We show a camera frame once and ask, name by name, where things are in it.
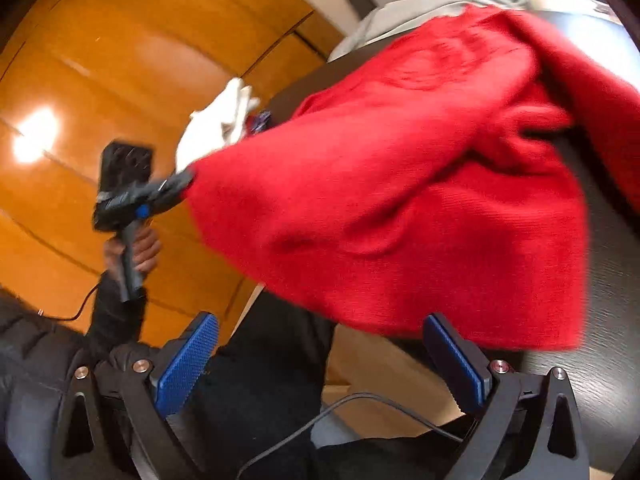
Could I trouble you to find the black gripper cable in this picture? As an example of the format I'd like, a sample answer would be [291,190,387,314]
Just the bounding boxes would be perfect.
[37,272,107,322]
[236,392,481,480]

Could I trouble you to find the grey garment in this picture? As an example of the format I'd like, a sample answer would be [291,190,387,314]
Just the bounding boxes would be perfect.
[327,0,551,61]

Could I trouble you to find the person's left hand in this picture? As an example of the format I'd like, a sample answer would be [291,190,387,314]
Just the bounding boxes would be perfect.
[102,227,162,286]

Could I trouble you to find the person's black jacket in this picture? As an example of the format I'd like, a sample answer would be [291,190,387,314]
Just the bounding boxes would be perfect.
[0,285,126,480]

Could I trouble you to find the red knit sweater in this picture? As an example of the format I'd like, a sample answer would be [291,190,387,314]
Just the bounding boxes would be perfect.
[180,4,640,353]

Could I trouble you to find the person's black pants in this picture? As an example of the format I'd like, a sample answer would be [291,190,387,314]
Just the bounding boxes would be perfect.
[190,290,341,480]

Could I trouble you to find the person's left forearm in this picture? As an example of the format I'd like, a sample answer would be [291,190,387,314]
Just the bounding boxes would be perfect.
[84,272,149,358]

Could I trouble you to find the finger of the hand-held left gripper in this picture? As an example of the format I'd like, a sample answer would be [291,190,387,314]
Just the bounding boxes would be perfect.
[150,167,197,202]

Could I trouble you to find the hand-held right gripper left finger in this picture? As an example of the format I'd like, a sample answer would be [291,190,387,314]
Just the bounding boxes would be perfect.
[52,311,221,480]

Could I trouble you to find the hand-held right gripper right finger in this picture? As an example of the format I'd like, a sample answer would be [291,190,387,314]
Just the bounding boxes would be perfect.
[422,312,593,480]

